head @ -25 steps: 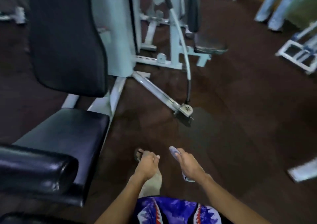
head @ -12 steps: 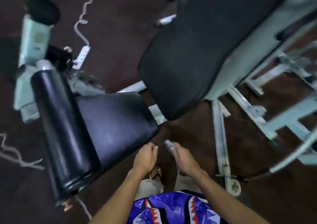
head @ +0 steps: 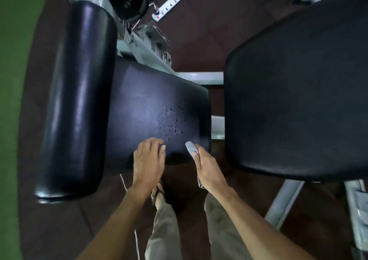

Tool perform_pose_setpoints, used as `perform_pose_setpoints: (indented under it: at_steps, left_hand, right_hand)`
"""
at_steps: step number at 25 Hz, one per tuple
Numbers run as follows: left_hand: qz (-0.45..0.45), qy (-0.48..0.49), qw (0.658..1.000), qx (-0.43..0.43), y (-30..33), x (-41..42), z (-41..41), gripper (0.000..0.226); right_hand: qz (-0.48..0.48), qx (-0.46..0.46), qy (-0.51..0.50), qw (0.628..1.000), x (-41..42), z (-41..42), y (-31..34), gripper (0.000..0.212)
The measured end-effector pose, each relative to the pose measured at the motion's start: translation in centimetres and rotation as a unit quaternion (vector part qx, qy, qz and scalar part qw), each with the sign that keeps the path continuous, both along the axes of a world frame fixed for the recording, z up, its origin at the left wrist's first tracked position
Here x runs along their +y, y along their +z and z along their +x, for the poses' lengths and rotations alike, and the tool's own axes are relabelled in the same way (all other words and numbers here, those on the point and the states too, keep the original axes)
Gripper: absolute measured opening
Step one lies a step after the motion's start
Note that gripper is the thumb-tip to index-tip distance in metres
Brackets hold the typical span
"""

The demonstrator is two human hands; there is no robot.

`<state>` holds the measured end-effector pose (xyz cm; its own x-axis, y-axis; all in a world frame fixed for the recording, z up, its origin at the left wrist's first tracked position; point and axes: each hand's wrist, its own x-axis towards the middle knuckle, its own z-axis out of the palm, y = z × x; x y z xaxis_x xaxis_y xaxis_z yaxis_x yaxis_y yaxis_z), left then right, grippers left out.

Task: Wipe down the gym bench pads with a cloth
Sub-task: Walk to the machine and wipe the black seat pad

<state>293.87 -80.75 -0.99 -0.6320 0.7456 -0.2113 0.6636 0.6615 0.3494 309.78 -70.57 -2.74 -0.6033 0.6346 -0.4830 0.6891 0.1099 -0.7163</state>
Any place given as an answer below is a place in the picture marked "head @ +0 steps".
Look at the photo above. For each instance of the person's left hand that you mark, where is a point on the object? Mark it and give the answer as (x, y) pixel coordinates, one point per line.
(148, 165)

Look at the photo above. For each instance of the person's right hand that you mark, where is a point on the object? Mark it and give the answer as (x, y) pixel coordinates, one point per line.
(211, 172)

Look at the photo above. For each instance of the person's left thumb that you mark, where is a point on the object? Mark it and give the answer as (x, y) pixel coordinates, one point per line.
(163, 153)

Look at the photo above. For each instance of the person's right thumb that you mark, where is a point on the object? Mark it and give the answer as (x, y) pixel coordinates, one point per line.
(197, 158)

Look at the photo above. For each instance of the grey cleaning cloth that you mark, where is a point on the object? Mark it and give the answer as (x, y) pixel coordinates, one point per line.
(191, 147)

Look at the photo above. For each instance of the person's right forearm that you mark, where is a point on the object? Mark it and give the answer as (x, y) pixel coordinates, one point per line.
(253, 228)

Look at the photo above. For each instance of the person's left forearm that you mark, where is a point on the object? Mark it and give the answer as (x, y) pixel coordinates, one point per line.
(120, 225)

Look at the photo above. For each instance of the person's brown sandal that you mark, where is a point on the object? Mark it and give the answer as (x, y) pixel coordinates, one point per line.
(157, 195)

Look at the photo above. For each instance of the black padded seat cushion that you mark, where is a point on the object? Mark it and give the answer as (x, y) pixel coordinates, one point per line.
(155, 110)

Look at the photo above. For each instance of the person's beige trousers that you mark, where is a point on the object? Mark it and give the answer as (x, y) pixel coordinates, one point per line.
(165, 234)

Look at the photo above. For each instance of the black cylindrical roller pad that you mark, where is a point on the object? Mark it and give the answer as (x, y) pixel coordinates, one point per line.
(77, 101)

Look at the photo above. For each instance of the large black backrest pad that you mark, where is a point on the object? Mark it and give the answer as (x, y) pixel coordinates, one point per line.
(299, 96)

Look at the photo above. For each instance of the white power strip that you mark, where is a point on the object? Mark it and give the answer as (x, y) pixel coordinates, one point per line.
(167, 6)

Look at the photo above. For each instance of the grey metal machine frame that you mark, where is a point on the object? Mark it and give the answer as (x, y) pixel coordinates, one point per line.
(143, 42)

